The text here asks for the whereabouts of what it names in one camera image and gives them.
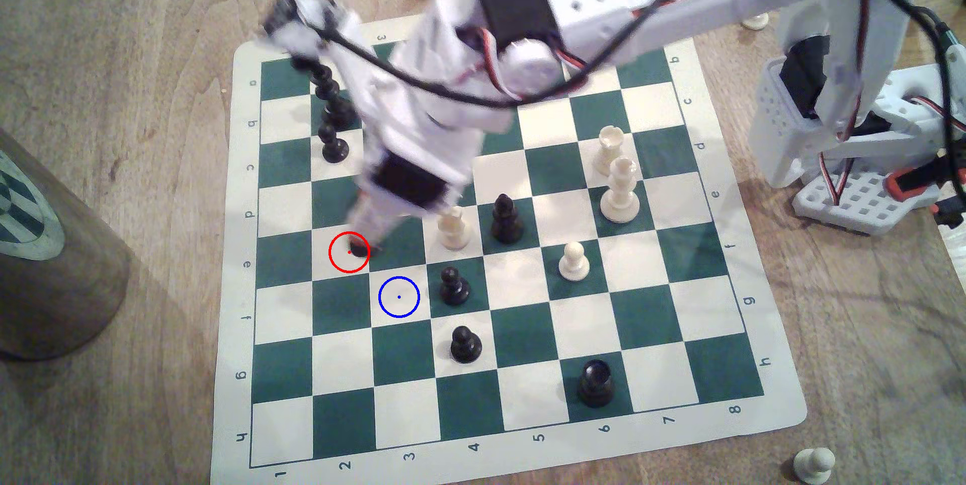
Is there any white knight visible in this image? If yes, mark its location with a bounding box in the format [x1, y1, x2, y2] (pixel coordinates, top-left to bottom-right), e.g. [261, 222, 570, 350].
[438, 206, 473, 251]

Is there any black pawn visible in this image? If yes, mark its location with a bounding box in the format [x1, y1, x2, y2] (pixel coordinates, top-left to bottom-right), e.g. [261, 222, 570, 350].
[317, 123, 350, 164]
[450, 326, 483, 364]
[439, 267, 472, 307]

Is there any green white chess mat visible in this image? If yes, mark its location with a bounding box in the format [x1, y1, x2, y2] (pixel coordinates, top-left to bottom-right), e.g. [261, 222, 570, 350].
[210, 13, 809, 485]

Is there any orange black clamp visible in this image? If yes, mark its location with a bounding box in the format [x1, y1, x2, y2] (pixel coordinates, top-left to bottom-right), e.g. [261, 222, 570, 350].
[884, 151, 966, 229]

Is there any black rook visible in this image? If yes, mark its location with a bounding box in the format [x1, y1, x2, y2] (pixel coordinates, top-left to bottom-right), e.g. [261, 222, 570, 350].
[578, 359, 616, 408]

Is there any white flat board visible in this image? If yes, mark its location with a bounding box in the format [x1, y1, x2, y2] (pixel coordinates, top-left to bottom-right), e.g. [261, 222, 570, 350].
[937, 202, 966, 297]

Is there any gripper mounted camera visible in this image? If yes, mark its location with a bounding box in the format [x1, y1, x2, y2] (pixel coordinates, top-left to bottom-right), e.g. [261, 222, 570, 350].
[260, 0, 363, 57]

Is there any brown cylindrical chess bag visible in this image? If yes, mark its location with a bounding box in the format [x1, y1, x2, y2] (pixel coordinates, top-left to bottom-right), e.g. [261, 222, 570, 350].
[0, 126, 133, 362]

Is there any tall white queen piece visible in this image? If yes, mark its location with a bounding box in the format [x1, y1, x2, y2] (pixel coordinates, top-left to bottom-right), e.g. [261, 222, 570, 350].
[601, 156, 641, 224]

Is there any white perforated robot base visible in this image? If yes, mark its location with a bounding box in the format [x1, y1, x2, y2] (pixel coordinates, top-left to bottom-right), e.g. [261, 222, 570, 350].
[792, 168, 925, 237]

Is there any black cable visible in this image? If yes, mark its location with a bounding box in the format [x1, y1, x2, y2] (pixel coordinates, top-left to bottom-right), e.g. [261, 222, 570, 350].
[313, 0, 966, 203]

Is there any white rook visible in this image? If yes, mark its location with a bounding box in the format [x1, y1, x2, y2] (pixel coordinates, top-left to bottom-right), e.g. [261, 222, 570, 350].
[592, 126, 627, 177]

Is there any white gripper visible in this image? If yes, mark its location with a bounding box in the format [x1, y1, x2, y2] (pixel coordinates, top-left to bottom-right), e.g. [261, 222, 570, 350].
[343, 0, 522, 246]

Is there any tall black king piece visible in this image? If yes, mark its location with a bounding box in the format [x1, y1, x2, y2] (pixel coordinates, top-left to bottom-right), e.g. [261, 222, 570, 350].
[293, 55, 358, 132]

